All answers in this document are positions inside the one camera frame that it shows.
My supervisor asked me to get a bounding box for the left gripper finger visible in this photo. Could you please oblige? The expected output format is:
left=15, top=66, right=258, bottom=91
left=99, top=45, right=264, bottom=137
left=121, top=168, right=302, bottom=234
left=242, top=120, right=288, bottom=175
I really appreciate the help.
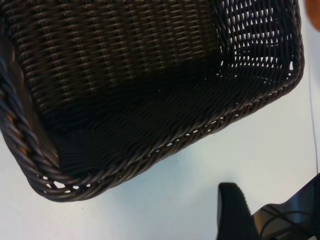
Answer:
left=216, top=182, right=260, bottom=240

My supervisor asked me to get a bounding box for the dark brown wicker basket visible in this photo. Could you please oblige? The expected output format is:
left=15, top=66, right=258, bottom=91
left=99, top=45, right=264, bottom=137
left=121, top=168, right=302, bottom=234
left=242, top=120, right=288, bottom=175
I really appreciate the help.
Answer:
left=0, top=0, right=306, bottom=203

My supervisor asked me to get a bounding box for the orange fruit with knobby top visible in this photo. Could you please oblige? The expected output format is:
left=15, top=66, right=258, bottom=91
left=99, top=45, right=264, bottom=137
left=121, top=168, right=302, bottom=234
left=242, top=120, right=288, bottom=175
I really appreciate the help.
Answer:
left=305, top=0, right=320, bottom=27

